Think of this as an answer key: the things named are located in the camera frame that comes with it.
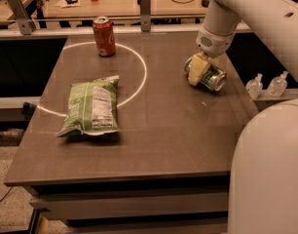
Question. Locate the left metal rail bracket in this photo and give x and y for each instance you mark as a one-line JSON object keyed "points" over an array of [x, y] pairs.
{"points": [[25, 23]]}

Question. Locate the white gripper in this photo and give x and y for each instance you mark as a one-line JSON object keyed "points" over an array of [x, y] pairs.
{"points": [[214, 44]]}

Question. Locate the red soda can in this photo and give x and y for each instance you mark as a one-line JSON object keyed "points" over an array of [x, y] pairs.
{"points": [[104, 36]]}

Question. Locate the metal rail bracket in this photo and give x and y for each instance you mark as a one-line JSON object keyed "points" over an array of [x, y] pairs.
{"points": [[25, 23], [145, 15]]}

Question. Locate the black mesh pen cup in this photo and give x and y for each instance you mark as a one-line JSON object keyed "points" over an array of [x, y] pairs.
{"points": [[205, 0]]}

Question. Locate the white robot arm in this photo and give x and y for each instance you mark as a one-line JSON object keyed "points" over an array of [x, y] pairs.
{"points": [[263, 194]]}

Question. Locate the middle metal rail bracket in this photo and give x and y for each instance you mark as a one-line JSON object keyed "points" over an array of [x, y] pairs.
{"points": [[145, 15]]}

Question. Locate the green soda can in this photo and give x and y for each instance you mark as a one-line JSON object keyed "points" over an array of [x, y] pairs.
{"points": [[214, 78]]}

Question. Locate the green chip bag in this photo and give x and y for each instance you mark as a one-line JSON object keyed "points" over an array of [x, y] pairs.
{"points": [[92, 108]]}

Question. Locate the clear sanitizer bottle near table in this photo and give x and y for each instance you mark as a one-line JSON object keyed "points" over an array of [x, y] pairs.
{"points": [[255, 86]]}

